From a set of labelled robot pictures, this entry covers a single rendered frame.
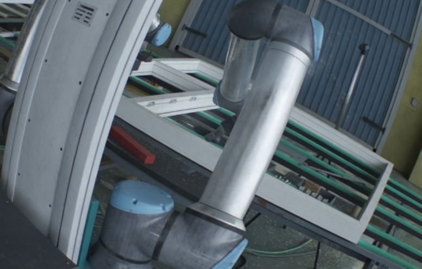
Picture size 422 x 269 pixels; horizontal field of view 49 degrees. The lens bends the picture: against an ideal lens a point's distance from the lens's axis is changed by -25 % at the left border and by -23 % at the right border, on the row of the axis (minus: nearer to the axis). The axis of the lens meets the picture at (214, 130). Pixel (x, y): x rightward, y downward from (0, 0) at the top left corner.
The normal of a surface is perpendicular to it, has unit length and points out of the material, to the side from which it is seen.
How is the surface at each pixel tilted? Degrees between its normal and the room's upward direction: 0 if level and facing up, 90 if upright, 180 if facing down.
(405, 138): 90
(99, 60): 90
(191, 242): 58
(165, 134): 90
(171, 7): 90
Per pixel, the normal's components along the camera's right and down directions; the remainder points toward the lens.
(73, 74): -0.46, 0.07
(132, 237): -0.18, 0.29
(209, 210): 0.07, -0.84
